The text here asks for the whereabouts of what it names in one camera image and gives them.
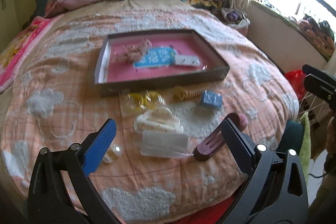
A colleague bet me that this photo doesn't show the clear pearl claw clip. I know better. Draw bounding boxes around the clear pearl claw clip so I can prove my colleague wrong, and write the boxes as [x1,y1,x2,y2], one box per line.
[103,143,123,164]

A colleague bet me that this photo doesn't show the dark maroon long hair clip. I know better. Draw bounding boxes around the dark maroon long hair clip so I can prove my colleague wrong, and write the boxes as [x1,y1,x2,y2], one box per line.
[193,113,240,162]

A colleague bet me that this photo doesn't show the blue square hair clip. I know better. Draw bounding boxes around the blue square hair clip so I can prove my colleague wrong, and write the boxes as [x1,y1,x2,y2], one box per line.
[200,90,223,110]

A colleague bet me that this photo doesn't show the yellow rings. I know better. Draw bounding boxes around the yellow rings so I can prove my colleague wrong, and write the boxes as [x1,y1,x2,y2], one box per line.
[119,90,168,117]

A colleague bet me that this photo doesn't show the white card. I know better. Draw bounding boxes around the white card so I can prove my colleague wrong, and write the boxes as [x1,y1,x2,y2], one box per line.
[134,130,192,159]

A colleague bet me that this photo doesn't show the cream claw hair clip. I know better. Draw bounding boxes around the cream claw hair clip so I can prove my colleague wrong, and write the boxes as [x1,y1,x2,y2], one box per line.
[133,107,184,134]

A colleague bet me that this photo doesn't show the amber spiral hair clip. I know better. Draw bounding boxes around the amber spiral hair clip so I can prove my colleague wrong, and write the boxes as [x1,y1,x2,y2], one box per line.
[173,86,203,101]

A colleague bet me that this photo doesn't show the polka dot fabric bow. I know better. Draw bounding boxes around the polka dot fabric bow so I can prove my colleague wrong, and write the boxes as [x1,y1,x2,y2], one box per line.
[113,39,152,63]

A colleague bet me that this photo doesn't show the earring card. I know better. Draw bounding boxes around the earring card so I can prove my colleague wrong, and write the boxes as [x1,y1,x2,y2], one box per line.
[174,55,201,67]

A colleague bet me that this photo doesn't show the red plastic bag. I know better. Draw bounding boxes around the red plastic bag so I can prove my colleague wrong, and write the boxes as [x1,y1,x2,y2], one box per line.
[284,70,306,101]

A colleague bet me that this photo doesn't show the clothes on window sill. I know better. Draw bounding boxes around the clothes on window sill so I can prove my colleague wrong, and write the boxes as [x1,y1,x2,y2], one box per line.
[251,0,335,61]

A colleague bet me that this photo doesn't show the orange cloud pattern quilt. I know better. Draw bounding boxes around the orange cloud pattern quilt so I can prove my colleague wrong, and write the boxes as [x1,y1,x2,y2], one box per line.
[1,9,299,223]

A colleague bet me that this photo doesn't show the grey tray box pink inside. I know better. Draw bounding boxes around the grey tray box pink inside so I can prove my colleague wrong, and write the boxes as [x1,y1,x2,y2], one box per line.
[93,30,230,96]

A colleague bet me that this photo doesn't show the floral fabric laundry bag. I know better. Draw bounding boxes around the floral fabric laundry bag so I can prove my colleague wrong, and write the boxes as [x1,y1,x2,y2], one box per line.
[220,8,251,37]

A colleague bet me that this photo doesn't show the pink cartoon blanket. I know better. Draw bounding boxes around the pink cartoon blanket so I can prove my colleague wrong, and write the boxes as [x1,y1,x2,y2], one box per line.
[1,15,62,93]

